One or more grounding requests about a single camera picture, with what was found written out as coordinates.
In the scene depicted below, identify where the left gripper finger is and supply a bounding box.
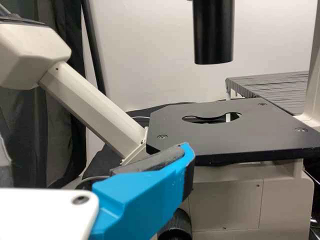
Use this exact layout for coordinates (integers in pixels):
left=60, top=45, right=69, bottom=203
left=89, top=141, right=196, bottom=240

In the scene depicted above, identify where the cream microscope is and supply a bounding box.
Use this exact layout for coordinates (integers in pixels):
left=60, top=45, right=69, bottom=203
left=0, top=0, right=320, bottom=240

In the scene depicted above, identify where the black platform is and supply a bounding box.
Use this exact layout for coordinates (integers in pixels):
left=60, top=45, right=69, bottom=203
left=225, top=71, right=310, bottom=116

